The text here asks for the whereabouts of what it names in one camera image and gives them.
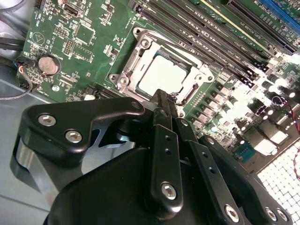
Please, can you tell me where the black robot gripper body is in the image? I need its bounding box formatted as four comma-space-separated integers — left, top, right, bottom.
44, 116, 221, 225

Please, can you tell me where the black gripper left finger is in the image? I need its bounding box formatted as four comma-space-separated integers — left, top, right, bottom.
9, 88, 185, 213

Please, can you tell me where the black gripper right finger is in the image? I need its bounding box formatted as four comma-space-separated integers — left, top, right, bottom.
168, 93, 295, 225

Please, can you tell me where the metal socket cover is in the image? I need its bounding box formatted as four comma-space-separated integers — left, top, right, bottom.
120, 31, 208, 105

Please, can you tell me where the silver CPU chip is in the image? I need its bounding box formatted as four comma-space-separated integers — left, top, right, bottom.
137, 55, 193, 94

